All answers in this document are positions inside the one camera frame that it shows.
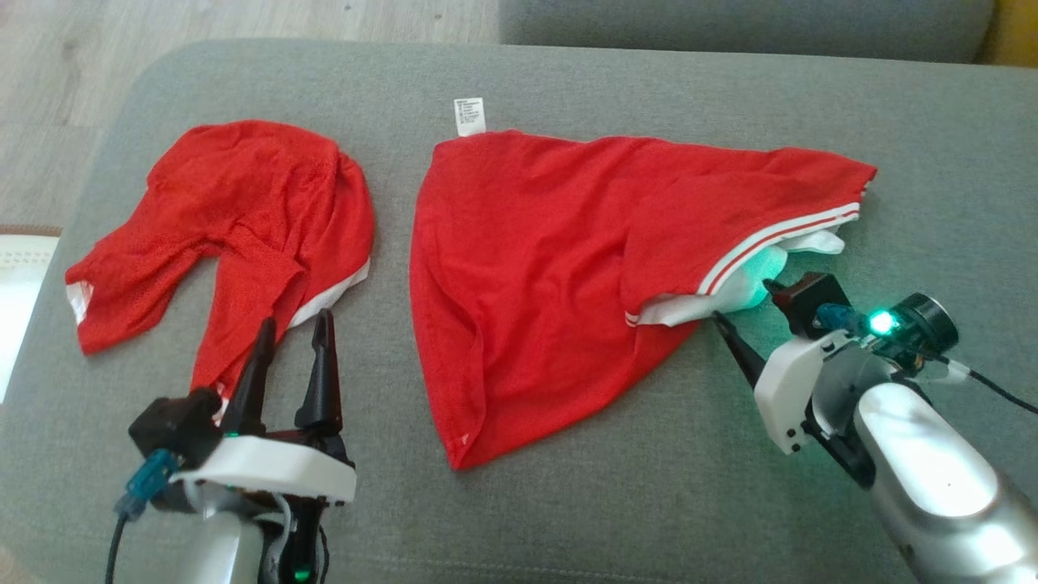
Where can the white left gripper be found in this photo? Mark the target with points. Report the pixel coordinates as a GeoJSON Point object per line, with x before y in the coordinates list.
{"type": "Point", "coordinates": [276, 470]}

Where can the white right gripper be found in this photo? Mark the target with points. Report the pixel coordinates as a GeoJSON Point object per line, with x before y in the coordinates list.
{"type": "Point", "coordinates": [791, 389]}

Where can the red mesh shorts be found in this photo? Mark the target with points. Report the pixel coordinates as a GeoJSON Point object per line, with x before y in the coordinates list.
{"type": "Point", "coordinates": [243, 186]}

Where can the red jersey with white trim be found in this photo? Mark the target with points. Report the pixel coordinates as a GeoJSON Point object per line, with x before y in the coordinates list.
{"type": "Point", "coordinates": [527, 284]}

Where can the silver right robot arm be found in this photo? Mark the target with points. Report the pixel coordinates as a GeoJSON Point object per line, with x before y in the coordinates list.
{"type": "Point", "coordinates": [932, 470]}

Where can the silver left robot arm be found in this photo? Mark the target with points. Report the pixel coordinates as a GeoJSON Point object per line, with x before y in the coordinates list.
{"type": "Point", "coordinates": [215, 551]}

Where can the grey fabric sofa chaise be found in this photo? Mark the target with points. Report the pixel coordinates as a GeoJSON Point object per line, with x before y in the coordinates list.
{"type": "Point", "coordinates": [568, 527]}

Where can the white laundry basket brown rim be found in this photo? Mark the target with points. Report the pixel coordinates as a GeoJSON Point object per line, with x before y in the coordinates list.
{"type": "Point", "coordinates": [20, 300]}

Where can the grey sofa back cushion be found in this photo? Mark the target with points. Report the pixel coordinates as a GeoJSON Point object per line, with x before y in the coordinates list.
{"type": "Point", "coordinates": [730, 28]}

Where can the wide yellow sofa back cushion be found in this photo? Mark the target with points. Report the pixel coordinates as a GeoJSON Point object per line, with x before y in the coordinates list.
{"type": "Point", "coordinates": [1014, 28]}

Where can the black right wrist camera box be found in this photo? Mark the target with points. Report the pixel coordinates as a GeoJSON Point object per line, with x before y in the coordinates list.
{"type": "Point", "coordinates": [815, 292]}

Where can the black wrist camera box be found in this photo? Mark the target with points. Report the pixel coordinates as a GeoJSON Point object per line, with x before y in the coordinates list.
{"type": "Point", "coordinates": [170, 426]}
{"type": "Point", "coordinates": [815, 292]}

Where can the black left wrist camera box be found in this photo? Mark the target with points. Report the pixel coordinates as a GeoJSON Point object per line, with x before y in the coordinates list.
{"type": "Point", "coordinates": [170, 426]}

